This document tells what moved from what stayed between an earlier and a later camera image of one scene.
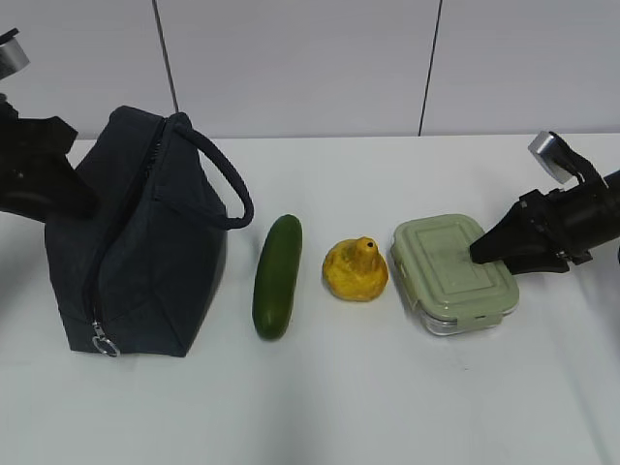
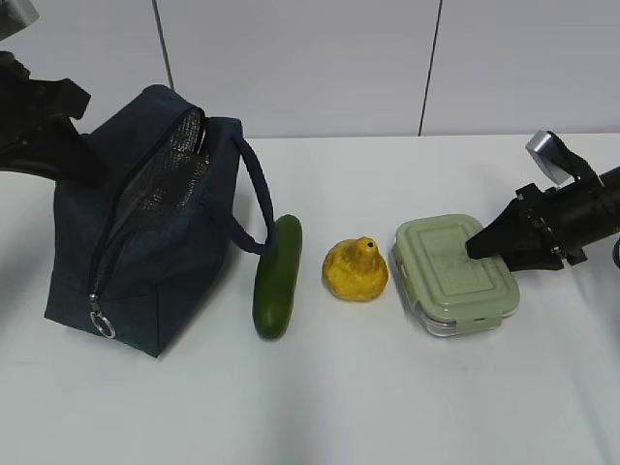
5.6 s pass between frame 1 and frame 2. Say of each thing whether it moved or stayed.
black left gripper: moved
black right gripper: stayed
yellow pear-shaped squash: stayed
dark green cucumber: stayed
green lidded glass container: stayed
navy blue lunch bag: moved
